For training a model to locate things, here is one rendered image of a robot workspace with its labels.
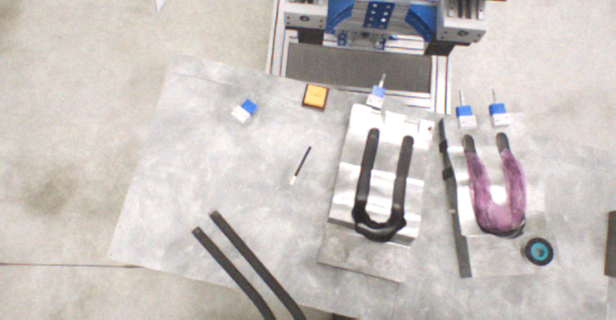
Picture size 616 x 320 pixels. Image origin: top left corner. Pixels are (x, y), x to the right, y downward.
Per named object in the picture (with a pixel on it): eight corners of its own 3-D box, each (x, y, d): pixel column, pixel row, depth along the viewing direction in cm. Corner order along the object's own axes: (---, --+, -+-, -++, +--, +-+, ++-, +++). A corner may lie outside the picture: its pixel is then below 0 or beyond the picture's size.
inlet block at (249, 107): (258, 89, 175) (257, 83, 169) (269, 98, 174) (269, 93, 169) (233, 118, 172) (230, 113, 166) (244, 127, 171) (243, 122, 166)
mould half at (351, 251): (350, 113, 173) (355, 98, 160) (427, 130, 172) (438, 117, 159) (316, 262, 160) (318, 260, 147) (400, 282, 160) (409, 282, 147)
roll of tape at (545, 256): (531, 232, 154) (536, 231, 150) (554, 252, 152) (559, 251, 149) (514, 252, 152) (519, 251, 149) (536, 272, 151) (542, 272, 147)
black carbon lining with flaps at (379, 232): (367, 127, 165) (371, 117, 156) (417, 138, 164) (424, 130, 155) (344, 236, 156) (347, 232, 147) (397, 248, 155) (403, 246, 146)
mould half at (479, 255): (438, 122, 173) (447, 111, 163) (516, 117, 174) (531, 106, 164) (460, 278, 161) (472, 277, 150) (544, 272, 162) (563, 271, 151)
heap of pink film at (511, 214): (458, 151, 165) (467, 145, 157) (514, 148, 166) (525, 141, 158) (471, 234, 158) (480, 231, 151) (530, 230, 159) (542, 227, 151)
